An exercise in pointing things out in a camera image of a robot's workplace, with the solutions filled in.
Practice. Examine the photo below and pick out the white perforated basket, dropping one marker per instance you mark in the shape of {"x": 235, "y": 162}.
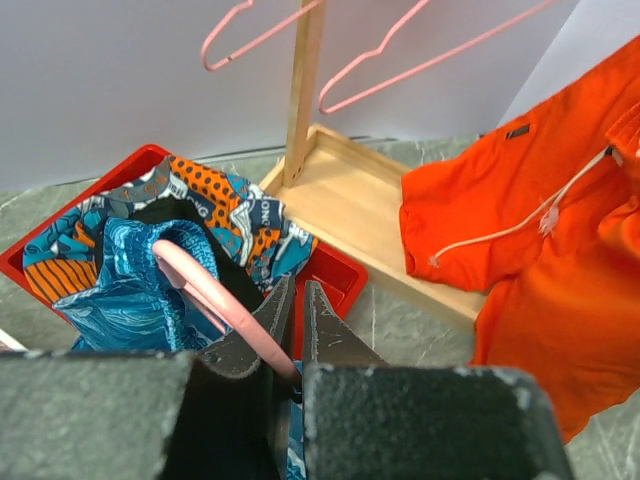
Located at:
{"x": 9, "y": 343}

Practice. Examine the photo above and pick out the orange dotted patterned shorts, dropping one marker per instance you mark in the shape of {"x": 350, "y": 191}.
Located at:
{"x": 249, "y": 225}

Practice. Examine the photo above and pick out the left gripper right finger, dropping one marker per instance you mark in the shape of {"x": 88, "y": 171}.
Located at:
{"x": 328, "y": 339}

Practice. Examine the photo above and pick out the blue leaf-print shorts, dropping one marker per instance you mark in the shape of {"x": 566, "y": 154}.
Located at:
{"x": 133, "y": 306}

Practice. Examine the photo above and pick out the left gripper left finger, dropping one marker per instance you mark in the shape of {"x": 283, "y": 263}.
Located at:
{"x": 234, "y": 419}

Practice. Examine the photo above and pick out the black garment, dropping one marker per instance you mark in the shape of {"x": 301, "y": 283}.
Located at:
{"x": 231, "y": 275}

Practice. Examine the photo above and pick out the wooden clothes rack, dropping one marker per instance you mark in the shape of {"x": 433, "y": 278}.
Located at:
{"x": 348, "y": 195}

